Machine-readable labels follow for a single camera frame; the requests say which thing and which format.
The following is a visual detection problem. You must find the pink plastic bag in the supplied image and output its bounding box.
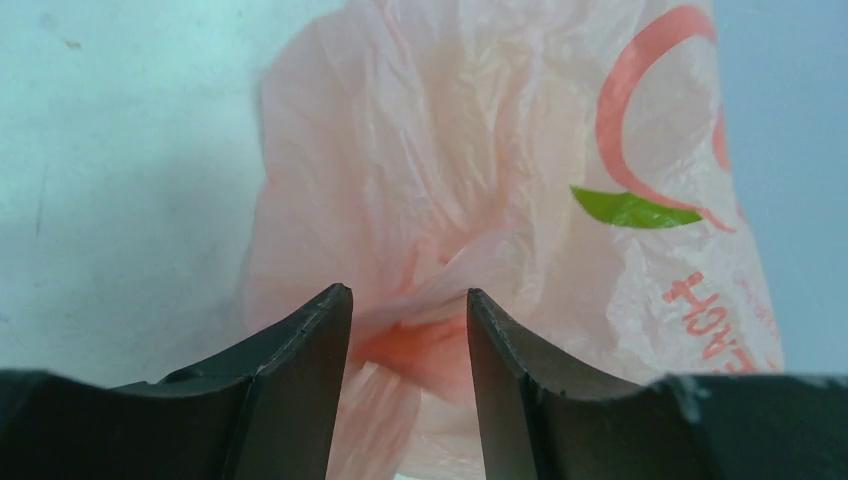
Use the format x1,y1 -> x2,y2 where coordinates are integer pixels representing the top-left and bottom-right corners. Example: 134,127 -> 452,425
245,0 -> 784,479

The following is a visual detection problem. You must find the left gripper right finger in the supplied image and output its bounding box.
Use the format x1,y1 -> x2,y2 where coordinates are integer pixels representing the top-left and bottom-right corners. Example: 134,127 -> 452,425
467,289 -> 847,480

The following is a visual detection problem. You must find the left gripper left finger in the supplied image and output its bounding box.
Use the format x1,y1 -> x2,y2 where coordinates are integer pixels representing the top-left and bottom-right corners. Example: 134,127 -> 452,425
1,284 -> 353,479

